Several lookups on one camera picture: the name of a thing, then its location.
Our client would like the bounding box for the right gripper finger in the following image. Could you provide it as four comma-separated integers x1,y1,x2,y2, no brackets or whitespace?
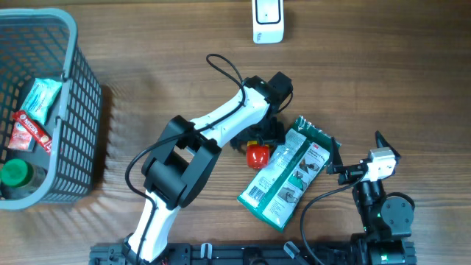
375,130,401,160
327,137,344,174

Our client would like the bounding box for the red chili sauce bottle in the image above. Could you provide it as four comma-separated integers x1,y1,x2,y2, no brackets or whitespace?
246,141,270,169

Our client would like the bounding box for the green white glove package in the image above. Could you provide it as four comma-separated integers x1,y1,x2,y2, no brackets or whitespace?
238,116,332,232

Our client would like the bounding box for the red coffee stick sachet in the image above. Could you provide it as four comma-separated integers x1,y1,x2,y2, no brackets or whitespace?
12,110,52,155

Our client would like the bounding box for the red white tissue pack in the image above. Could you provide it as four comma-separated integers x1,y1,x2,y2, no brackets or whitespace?
7,122,35,152

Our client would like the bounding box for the green lid jar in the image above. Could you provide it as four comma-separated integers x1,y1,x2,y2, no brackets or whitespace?
1,158,46,199

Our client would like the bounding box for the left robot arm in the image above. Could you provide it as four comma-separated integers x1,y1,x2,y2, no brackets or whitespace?
125,72,293,264

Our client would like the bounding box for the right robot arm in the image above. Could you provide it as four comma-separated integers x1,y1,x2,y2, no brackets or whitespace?
327,131,417,265

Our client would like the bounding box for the white barcode scanner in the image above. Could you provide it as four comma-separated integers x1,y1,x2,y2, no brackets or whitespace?
252,0,285,44

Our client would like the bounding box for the teal wet wipes pack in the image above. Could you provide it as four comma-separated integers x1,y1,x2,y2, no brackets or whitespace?
21,78,63,125

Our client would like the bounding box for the grey plastic mesh basket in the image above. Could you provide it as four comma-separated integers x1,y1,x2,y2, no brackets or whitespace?
1,8,103,211

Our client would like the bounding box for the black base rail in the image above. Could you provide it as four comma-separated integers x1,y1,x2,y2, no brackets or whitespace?
89,241,417,265

